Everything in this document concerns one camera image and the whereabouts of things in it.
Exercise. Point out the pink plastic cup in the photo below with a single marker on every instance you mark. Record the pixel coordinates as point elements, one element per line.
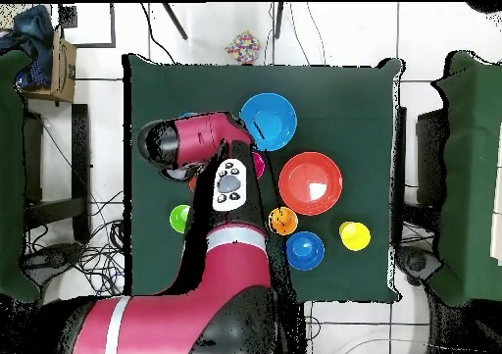
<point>259,165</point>

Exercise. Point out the small orange-red bowl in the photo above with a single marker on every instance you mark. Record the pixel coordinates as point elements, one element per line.
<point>192,183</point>

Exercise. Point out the large light blue bowl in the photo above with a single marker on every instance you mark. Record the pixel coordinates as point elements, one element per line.
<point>274,118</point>

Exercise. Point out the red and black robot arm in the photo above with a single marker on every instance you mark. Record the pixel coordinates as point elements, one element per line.
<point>235,271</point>

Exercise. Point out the orange plastic cup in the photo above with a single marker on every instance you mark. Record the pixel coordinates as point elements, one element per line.
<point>283,221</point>

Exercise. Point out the wide orange-red bowl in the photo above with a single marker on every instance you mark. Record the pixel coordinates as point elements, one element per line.
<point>310,183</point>

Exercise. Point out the green plastic cup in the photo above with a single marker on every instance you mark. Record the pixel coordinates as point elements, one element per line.
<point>178,218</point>

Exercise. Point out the small dark blue bowl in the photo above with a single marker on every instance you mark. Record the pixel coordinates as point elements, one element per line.
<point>305,251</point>

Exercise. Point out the yellow plastic cup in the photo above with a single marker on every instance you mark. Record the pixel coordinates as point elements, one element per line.
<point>355,236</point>

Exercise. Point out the dark green tablecloth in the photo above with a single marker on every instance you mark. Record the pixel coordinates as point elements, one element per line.
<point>364,95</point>

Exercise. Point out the black tripod leg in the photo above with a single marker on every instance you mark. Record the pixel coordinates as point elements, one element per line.
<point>278,20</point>
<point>175,20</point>

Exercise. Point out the cardboard box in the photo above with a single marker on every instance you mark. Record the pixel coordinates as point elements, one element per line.
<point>62,75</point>

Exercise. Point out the green cloth covered table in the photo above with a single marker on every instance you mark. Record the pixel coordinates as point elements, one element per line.
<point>470,173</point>
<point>11,173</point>

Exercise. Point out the blue cloth bundle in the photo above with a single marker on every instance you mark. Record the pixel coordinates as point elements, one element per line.
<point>33,28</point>

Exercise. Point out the black stool frame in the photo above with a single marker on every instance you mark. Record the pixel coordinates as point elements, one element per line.
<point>429,154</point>
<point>80,197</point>

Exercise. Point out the black pedestal foot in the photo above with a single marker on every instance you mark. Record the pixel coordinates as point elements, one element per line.
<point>55,256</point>
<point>417,262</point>

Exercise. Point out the black rectangular frame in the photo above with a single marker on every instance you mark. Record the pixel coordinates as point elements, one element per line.
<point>113,24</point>

